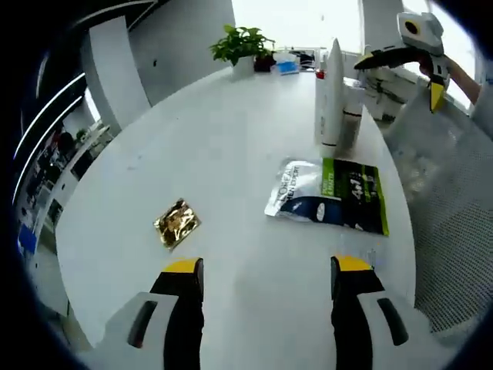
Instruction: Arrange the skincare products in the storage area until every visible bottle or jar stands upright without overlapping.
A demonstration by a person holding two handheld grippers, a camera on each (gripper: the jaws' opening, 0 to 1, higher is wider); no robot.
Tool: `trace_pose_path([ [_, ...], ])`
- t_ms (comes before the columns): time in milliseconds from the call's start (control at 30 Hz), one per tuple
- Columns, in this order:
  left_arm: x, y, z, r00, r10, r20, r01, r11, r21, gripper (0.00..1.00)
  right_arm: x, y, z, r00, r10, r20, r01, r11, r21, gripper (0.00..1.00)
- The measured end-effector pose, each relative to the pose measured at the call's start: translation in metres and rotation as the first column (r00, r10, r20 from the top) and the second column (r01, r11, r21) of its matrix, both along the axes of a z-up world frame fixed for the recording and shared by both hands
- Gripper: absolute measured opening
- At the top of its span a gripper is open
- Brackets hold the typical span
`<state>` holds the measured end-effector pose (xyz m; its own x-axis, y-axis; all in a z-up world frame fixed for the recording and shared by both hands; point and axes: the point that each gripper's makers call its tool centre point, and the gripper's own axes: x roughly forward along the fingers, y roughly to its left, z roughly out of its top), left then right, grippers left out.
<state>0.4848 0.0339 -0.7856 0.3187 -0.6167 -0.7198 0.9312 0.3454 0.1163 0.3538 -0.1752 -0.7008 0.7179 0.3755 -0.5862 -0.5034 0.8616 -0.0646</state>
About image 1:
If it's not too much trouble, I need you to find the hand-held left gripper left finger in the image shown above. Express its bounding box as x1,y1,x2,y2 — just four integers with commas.
102,257,205,370

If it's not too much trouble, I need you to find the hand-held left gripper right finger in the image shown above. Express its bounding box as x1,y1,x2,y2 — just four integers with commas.
330,254,432,370

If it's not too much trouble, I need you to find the gold foil skincare sachet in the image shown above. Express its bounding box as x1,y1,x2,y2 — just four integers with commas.
153,197,203,251

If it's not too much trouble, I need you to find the white skincare bottle clear cap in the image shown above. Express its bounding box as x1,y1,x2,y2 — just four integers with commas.
340,85,365,150

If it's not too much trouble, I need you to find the tall white skincare tube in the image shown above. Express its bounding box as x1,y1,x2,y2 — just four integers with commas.
314,37,346,150

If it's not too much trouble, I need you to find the green black skincare pouch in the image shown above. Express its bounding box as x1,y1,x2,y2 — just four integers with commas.
263,156,391,237

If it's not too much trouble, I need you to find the blue storage box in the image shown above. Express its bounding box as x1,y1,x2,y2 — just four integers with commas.
17,223,38,255

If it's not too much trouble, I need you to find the person's right hand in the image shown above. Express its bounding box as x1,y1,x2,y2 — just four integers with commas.
418,55,459,82

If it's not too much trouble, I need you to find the black bundle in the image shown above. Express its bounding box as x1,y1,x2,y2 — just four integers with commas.
288,48,320,72

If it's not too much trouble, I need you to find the blue tissue box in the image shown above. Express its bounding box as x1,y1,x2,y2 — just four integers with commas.
274,52,301,76

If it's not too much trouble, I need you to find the dark red flower pot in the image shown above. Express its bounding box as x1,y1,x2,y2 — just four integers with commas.
253,52,277,73

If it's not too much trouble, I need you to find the grey mesh office chair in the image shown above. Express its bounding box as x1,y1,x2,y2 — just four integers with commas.
383,82,493,338

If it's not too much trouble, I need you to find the green plant in white pot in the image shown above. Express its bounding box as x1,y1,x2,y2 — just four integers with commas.
209,24,277,79

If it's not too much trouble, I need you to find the long white counter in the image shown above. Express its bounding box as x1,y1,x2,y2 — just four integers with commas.
15,123,116,247

